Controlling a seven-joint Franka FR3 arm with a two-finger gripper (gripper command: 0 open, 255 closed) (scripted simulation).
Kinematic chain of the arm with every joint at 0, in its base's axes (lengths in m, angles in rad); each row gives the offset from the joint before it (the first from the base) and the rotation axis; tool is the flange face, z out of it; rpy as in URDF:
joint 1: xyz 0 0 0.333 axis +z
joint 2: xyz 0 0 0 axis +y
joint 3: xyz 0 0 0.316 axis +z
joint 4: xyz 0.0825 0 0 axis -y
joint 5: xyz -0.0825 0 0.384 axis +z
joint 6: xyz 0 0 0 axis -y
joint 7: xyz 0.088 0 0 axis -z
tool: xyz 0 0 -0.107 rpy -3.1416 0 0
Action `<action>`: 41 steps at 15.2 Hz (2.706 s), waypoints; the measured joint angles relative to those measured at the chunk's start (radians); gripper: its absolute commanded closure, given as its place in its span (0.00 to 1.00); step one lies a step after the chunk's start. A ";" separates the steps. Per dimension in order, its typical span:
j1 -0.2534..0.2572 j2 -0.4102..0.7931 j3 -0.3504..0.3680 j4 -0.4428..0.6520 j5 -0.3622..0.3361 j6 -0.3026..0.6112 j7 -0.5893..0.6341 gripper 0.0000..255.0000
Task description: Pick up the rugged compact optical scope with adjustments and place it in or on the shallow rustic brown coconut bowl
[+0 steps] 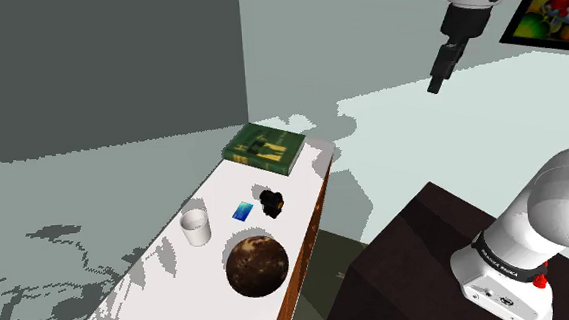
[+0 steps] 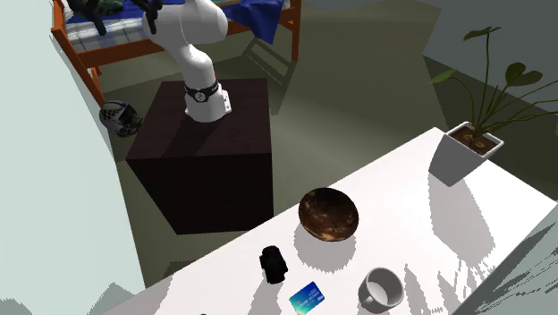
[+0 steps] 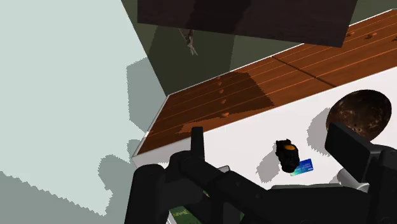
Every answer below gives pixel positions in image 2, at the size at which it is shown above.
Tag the green plant in white pot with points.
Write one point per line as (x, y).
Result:
(457, 161)

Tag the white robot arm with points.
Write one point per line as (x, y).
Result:
(196, 48)

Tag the brown bowl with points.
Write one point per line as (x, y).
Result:
(328, 214)

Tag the orange bed with blue blanket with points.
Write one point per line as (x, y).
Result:
(117, 50)

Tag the grey mug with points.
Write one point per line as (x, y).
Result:
(381, 290)

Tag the dark robot stand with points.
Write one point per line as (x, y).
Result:
(209, 174)

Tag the white table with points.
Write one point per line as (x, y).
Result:
(405, 227)

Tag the black cylinder object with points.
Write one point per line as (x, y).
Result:
(273, 265)

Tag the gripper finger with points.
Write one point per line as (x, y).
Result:
(93, 19)
(151, 17)

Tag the blue card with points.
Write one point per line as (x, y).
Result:
(307, 299)

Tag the black and white checkered helmet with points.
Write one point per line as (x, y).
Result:
(118, 118)

